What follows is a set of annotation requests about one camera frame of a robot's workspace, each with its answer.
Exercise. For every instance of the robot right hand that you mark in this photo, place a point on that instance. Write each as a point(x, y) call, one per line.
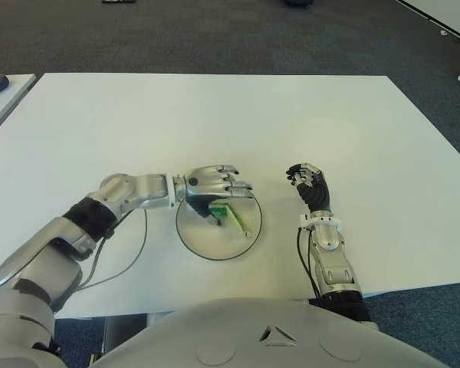
point(316, 193)

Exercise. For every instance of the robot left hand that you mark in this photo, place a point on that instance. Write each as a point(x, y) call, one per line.
point(203, 182)

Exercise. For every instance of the green white toothpaste tube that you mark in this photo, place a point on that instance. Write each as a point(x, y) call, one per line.
point(237, 220)

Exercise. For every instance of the silver black robot right arm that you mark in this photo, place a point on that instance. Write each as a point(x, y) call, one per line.
point(329, 241)

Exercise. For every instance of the silver black robot left arm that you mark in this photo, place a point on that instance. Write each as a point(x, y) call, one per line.
point(138, 189)

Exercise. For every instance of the white plate with black rim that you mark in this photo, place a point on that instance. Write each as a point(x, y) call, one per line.
point(211, 243)

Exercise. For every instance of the grey robot torso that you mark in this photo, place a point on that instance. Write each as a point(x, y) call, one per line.
point(272, 345)

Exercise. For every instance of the dark floor object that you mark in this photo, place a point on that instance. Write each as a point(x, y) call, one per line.
point(297, 3)

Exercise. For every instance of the white neighbouring table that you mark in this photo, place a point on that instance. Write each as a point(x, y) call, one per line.
point(4, 111)

